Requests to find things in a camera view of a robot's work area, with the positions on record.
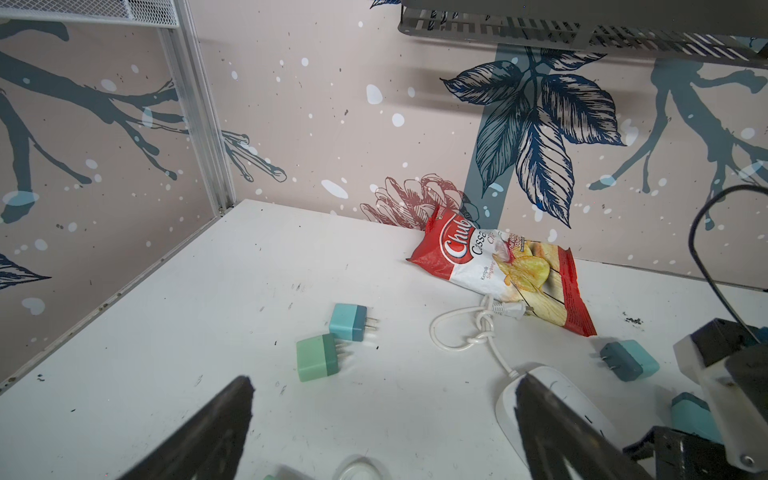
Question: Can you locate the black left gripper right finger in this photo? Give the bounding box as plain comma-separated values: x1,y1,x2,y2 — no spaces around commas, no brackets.
515,374,650,480

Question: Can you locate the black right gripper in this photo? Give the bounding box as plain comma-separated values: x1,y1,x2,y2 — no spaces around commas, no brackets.
622,426,767,480

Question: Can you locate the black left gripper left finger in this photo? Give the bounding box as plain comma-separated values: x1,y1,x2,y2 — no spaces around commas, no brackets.
122,376,254,479

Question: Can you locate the teal charger plug centre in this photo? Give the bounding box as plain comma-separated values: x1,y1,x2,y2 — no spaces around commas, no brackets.
670,392,723,444

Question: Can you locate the teal charger plug near bag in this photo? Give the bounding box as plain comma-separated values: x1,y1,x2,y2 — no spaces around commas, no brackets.
599,340,660,382

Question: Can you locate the green charger plug far left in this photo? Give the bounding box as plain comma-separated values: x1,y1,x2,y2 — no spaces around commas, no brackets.
295,333,352,383

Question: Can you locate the blue charger plug far left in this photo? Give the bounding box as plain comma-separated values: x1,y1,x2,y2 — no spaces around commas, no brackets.
329,303,377,342

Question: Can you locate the red white chips bag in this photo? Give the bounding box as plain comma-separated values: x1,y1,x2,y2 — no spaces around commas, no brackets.
408,207,597,337

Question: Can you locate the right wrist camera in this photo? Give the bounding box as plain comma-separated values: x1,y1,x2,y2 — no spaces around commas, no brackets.
673,319,767,474

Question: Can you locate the white square power strip cable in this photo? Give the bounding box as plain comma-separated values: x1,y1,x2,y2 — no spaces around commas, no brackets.
428,293,529,379

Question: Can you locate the aluminium frame post back left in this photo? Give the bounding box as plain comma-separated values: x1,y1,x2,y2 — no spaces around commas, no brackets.
160,1,236,216

